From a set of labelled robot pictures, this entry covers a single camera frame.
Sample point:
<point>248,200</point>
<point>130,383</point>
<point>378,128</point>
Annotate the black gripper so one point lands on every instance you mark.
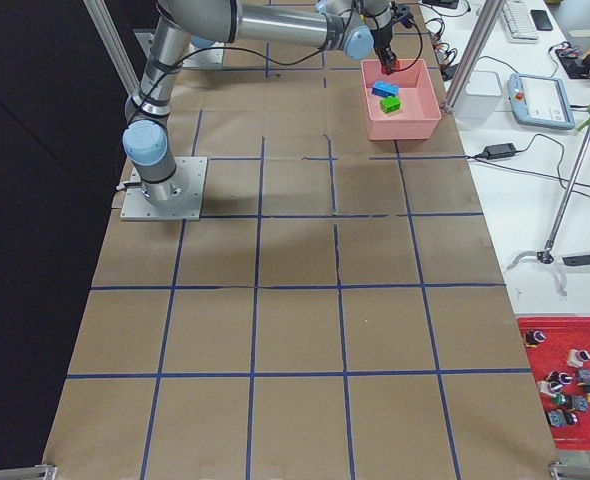
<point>382,36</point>

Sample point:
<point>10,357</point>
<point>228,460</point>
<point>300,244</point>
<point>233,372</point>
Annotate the red toy block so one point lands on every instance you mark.
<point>391,66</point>

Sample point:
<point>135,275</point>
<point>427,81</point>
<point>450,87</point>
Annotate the blue toy block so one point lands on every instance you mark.
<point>384,89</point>

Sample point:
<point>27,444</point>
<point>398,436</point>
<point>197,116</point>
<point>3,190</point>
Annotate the green toy block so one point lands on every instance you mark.
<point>390,104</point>

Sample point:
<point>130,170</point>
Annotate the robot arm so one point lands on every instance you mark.
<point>189,28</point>

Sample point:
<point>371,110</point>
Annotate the pink plastic box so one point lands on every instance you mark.
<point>419,112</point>

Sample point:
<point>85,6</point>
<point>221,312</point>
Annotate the white plastic container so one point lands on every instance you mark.
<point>482,94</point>

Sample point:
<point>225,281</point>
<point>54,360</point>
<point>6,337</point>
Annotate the white keyboard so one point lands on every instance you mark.
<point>517,23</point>

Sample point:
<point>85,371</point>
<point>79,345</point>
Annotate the black power adapter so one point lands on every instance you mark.
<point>499,151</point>

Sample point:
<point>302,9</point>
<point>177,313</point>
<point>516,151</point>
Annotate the teach pendant tablet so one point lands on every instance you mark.
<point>540,102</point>

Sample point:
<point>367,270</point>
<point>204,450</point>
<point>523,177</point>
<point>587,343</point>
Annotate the black smartphone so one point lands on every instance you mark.
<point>541,20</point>

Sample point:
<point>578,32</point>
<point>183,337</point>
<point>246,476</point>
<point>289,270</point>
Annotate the brown paper table cover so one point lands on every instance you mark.
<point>336,313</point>

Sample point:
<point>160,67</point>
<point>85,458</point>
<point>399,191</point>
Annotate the red plastic tray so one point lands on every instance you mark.
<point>558,350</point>

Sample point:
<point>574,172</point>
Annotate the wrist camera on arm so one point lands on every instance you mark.
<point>402,14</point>

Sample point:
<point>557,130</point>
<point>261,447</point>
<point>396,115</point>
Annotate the aluminium frame post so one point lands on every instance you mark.
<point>483,27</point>

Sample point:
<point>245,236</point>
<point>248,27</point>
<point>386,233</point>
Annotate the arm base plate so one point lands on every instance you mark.
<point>205,54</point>
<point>179,198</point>

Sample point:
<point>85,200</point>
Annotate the green handled reach grabber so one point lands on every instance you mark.
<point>544,256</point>

